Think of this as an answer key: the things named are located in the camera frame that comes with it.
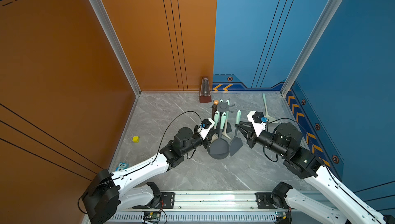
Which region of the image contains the grey turner mint handle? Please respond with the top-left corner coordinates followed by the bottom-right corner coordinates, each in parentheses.
top-left (229, 110), bottom-right (243, 157)

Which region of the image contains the grey kitchen utensil rack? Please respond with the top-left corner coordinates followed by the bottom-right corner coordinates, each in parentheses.
top-left (206, 99), bottom-right (236, 160)

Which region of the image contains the cream spatula mint handle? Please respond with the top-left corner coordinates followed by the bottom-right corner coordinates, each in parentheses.
top-left (262, 93), bottom-right (277, 123)

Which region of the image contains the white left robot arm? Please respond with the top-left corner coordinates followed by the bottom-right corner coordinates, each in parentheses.
top-left (81, 126), bottom-right (216, 224)

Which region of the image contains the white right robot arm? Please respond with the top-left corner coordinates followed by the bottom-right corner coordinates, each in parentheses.
top-left (236, 122), bottom-right (395, 224)

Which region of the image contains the red wooden metronome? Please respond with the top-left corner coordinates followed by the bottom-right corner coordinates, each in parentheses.
top-left (199, 77), bottom-right (212, 103)

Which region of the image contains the small yellow cube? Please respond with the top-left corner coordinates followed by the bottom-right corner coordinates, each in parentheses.
top-left (132, 136), bottom-right (140, 143)

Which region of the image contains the green circuit board right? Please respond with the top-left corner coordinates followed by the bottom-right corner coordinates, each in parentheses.
top-left (275, 212), bottom-right (292, 224)

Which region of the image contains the green circuit board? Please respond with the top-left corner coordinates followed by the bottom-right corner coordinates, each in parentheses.
top-left (275, 212), bottom-right (292, 224)
top-left (143, 212), bottom-right (161, 223)

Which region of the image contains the blue owl toy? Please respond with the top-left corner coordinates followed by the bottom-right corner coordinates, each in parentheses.
top-left (116, 162), bottom-right (129, 171)

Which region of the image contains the green circuit board left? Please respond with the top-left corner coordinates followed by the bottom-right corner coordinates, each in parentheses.
top-left (143, 212), bottom-right (161, 223)

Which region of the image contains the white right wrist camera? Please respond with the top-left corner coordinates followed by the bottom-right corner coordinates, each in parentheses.
top-left (247, 111), bottom-right (268, 137)

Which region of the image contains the brown wooden handle utensil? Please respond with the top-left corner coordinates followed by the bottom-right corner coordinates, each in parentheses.
top-left (211, 100), bottom-right (219, 120)

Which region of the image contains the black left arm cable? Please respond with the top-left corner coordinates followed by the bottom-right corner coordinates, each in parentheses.
top-left (152, 110), bottom-right (203, 164)

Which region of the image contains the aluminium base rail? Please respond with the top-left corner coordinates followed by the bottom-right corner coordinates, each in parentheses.
top-left (80, 189), bottom-right (340, 224)

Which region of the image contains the aluminium corner post left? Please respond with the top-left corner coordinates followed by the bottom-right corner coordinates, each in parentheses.
top-left (89, 0), bottom-right (142, 97)

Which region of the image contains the aluminium corner post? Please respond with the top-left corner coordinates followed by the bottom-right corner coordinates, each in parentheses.
top-left (89, 0), bottom-right (142, 97)
top-left (280, 0), bottom-right (343, 97)

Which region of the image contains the aluminium corner post right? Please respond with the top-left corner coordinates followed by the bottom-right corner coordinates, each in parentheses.
top-left (280, 0), bottom-right (343, 97)

